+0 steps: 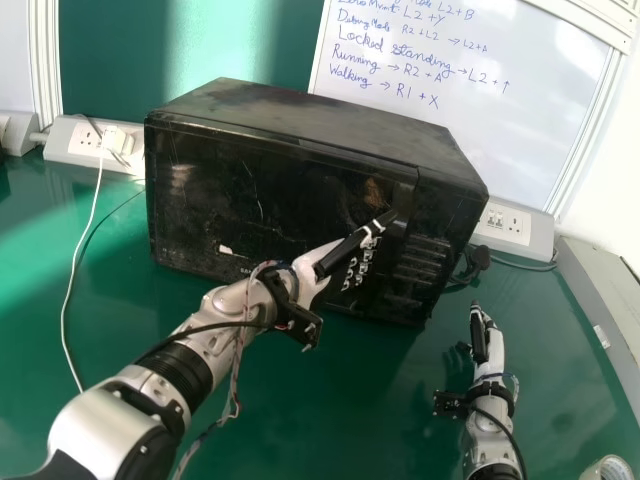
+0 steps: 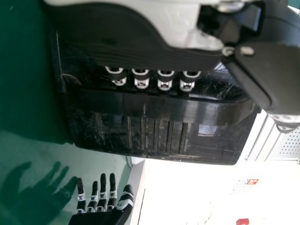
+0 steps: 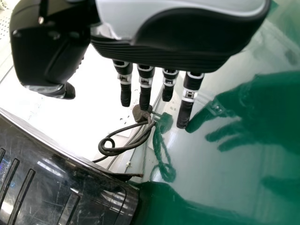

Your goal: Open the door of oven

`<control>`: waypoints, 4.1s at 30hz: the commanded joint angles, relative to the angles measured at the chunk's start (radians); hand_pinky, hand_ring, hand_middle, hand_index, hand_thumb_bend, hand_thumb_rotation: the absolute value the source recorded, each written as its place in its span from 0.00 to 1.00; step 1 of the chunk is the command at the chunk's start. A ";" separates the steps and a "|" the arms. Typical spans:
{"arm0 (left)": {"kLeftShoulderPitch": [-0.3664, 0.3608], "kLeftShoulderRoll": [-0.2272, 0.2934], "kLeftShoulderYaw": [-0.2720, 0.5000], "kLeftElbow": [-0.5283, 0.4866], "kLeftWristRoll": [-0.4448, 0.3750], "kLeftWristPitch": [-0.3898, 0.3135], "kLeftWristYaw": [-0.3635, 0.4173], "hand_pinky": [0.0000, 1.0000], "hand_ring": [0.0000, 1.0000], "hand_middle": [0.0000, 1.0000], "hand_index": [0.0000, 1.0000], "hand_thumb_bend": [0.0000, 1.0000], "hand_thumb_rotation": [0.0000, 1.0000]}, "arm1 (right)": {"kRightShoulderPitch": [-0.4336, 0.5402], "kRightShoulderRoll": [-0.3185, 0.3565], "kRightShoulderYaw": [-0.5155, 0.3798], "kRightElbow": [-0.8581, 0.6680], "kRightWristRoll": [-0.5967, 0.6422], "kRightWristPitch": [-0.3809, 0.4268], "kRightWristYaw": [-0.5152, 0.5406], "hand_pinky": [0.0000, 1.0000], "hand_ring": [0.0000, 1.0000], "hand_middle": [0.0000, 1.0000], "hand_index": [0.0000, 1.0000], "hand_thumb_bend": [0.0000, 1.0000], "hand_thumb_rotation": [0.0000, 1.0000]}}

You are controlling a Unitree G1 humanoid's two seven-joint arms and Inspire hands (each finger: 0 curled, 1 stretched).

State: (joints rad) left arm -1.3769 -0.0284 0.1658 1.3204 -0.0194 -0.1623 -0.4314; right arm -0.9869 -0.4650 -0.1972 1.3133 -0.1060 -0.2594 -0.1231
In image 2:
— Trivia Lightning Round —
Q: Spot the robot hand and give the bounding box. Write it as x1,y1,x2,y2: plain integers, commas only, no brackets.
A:
42,0,300,134
68,172,135,225

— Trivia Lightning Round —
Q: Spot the black oven with glass door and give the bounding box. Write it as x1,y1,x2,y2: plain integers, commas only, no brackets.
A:
48,30,262,166

